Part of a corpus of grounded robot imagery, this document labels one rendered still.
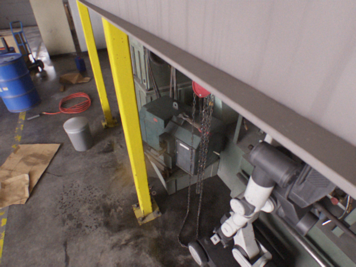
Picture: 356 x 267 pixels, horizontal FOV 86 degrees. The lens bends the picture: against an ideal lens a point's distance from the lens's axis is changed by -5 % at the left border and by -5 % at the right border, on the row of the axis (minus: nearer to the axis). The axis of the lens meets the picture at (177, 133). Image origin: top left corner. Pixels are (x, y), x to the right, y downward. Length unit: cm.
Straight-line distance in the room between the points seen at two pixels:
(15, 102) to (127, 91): 339
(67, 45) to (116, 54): 614
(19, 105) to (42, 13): 338
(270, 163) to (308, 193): 25
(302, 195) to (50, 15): 696
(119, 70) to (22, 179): 214
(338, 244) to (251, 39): 146
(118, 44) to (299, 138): 99
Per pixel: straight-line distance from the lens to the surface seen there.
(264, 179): 76
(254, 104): 26
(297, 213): 107
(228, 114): 211
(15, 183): 296
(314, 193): 89
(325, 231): 164
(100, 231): 214
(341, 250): 162
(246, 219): 100
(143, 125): 200
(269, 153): 72
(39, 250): 229
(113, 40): 110
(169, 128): 172
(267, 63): 29
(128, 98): 121
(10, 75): 424
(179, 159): 180
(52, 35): 718
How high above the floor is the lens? 182
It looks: 38 degrees down
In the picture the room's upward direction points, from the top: straight up
